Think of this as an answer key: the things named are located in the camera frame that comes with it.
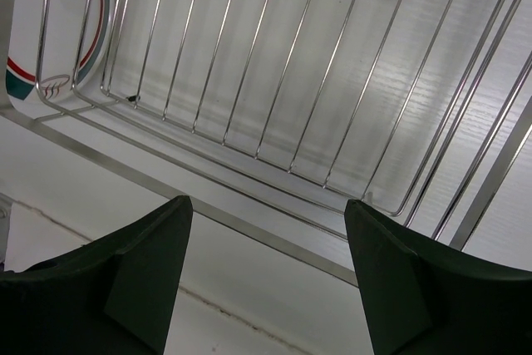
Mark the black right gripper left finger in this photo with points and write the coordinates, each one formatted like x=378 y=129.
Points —
x=115 y=295

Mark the metal wire dish rack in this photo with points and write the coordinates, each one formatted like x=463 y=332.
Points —
x=272 y=114

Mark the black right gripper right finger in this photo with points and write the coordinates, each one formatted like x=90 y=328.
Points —
x=420 y=296

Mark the green rimmed plate near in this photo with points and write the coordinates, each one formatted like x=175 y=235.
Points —
x=55 y=45

